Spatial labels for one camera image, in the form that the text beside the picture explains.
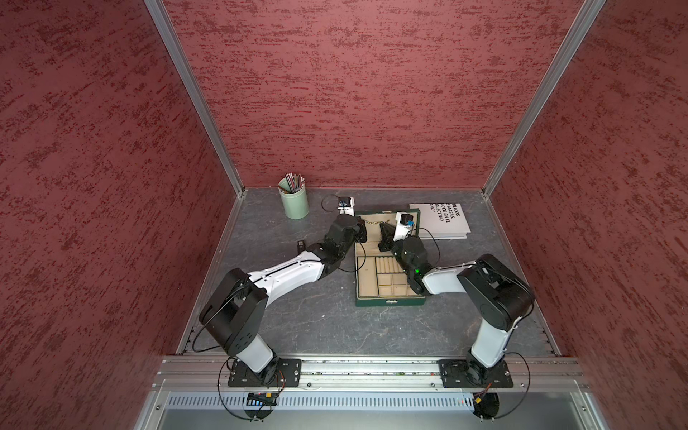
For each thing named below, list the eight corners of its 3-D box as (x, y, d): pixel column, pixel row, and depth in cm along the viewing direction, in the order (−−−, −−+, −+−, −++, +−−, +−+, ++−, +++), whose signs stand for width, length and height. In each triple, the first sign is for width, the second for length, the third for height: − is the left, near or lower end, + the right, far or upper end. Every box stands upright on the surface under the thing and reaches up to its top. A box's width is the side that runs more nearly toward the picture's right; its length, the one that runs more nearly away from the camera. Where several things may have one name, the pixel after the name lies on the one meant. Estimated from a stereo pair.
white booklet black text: (415, 238, 107) (417, 231, 103) (410, 210, 117) (412, 202, 113) (465, 238, 107) (470, 231, 103) (456, 210, 117) (459, 202, 113)
